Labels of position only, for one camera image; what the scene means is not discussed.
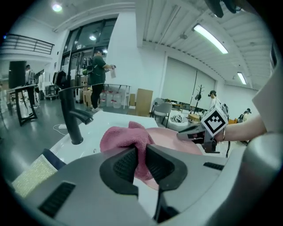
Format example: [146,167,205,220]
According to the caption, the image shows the grey chair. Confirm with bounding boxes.
[149,98,173,124]

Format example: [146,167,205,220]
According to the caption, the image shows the white beanbag seat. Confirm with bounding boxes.
[164,114,195,129]

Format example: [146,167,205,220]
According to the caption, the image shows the black faucet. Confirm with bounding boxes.
[57,86,95,146]

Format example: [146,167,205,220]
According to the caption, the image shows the white suitcase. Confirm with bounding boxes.
[75,87,85,105]

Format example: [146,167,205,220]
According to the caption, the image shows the pink cloth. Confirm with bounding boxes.
[99,121,160,181]

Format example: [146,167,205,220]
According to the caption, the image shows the yellow sponge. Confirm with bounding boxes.
[11,154,58,199]

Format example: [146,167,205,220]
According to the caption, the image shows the long ceiling light tube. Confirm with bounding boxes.
[237,71,248,86]
[191,23,229,55]

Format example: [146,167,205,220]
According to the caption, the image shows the black coat rack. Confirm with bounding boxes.
[194,84,207,115]

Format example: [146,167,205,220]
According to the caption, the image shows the person's right forearm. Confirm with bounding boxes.
[215,114,268,142]

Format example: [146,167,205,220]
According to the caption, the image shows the dark jackets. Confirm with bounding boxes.
[52,70,67,89]

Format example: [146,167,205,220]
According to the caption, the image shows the white sink countertop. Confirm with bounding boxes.
[49,110,164,170]

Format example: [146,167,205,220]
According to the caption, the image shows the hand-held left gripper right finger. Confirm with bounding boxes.
[145,144,246,222]

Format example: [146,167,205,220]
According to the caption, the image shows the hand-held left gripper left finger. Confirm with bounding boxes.
[24,147,156,226]

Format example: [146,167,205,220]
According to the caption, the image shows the black high table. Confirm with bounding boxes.
[9,84,40,127]

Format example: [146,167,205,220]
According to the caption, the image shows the big pink plate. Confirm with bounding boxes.
[145,127,203,192]

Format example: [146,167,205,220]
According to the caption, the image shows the clear water jug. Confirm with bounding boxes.
[99,90,108,107]
[112,92,122,109]
[106,92,115,108]

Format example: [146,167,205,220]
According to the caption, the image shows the black framed window wall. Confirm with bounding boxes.
[60,18,118,104]

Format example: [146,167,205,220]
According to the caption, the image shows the person's cream shirt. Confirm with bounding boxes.
[251,44,283,133]

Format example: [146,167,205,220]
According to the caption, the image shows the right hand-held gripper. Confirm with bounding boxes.
[176,105,229,154]

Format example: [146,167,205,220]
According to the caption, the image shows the white table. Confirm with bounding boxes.
[103,83,133,109]

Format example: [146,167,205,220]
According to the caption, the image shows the low wooden coffee table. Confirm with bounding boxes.
[187,113,203,122]

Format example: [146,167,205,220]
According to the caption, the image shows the tall wooden board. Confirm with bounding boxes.
[134,88,154,117]

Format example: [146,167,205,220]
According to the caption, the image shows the white roller blind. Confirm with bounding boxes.
[165,56,217,105]

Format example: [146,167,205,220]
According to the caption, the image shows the metal cart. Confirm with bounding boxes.
[45,85,56,102]

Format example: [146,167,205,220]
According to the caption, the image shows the zebra striped cushion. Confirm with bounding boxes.
[169,114,189,123]

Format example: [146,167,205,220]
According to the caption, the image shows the black rectangular panel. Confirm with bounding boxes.
[8,60,27,89]

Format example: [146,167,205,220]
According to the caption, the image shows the black mezzanine railing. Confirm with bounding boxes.
[0,34,55,56]

